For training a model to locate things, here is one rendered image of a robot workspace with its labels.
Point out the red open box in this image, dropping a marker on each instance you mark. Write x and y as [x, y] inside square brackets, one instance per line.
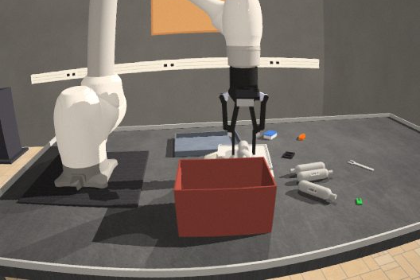
[220, 197]

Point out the blue rectangular box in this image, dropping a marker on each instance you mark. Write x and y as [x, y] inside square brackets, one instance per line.
[270, 134]

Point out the white gas cylinder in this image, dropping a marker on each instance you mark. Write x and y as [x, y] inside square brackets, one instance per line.
[243, 150]
[313, 175]
[308, 167]
[316, 190]

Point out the white digital scale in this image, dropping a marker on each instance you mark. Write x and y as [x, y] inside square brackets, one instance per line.
[224, 151]

